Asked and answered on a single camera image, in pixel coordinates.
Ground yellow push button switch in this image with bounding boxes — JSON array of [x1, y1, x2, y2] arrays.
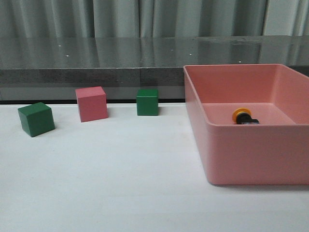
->
[[232, 108, 259, 125]]

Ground right green cube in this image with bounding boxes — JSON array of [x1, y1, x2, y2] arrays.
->
[[136, 89, 159, 116]]

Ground green cube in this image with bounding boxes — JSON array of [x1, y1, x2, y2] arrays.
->
[[136, 89, 159, 116], [18, 102, 56, 137]]

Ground pink cube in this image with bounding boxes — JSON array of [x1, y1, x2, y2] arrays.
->
[[75, 86, 108, 122]]

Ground dark grey glossy counter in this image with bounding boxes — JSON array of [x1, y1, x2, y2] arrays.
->
[[0, 36, 309, 104]]

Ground left green cube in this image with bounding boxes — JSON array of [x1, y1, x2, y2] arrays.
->
[[18, 102, 56, 137]]

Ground pink plastic bin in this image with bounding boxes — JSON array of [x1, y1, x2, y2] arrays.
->
[[183, 64, 309, 185]]

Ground grey curtain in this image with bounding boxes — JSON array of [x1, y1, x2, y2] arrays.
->
[[0, 0, 309, 38]]

